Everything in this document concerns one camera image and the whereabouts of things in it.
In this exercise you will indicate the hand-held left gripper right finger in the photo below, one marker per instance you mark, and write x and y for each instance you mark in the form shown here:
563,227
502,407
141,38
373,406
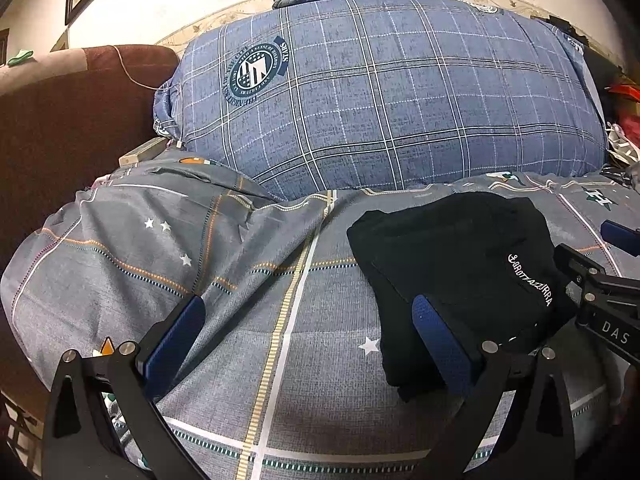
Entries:
441,345

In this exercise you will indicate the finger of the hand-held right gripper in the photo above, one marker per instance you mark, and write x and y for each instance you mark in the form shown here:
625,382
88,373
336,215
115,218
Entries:
621,234
580,262

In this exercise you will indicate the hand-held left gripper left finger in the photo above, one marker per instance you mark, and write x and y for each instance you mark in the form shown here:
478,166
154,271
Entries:
175,340

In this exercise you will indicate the black pants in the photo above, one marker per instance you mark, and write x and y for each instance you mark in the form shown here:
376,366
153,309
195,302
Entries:
450,260

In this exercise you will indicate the grey star printed bed sheet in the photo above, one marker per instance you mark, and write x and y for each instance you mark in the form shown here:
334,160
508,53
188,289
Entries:
250,310

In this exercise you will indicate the clear plastic bag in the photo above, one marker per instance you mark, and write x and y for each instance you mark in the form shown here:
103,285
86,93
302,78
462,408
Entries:
622,145

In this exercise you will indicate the red boxes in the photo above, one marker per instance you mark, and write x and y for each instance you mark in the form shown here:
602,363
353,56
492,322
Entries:
627,94

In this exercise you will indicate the brown headboard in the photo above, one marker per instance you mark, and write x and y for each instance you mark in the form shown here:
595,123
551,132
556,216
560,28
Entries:
65,120

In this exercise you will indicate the blue plaid pillow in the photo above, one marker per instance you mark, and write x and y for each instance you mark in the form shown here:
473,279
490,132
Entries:
375,100

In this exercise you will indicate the green cloth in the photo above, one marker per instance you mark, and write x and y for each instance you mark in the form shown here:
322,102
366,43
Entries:
20,56

